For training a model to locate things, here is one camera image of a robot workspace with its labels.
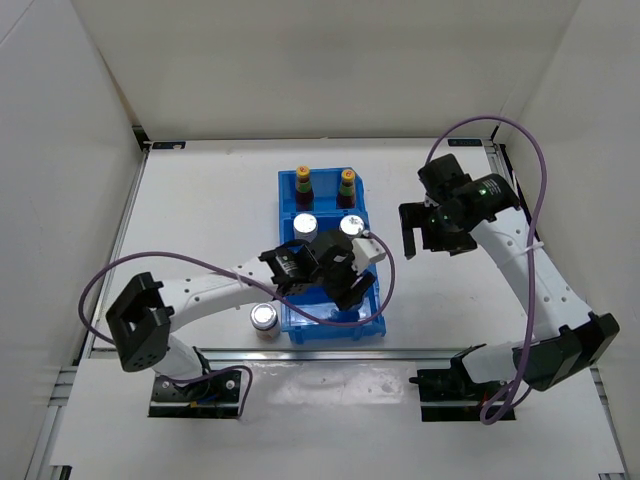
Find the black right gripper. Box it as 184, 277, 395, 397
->
399, 200, 478, 260

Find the silver blue shaker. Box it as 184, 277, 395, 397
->
339, 214, 366, 240
292, 212, 318, 242

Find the sauce bottle yellow cap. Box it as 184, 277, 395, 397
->
336, 169, 356, 209
295, 165, 315, 212

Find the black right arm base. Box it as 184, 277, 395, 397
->
409, 369, 502, 422

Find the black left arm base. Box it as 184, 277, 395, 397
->
147, 365, 252, 420

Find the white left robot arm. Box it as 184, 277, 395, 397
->
106, 230, 386, 400

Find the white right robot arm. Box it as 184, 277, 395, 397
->
399, 173, 620, 400

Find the blue near storage bin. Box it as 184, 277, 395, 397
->
280, 281, 386, 345

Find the blue storage bin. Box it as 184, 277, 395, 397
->
280, 281, 386, 345
278, 167, 368, 220
279, 210, 376, 273

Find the blue middle storage bin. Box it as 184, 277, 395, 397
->
279, 210, 376, 273

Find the blue far storage bin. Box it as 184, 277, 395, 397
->
278, 167, 368, 220

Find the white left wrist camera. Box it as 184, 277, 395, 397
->
352, 237, 386, 274

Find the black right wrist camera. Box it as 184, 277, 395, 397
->
417, 154, 471, 203

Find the aluminium frame rail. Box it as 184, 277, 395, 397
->
492, 141, 630, 479

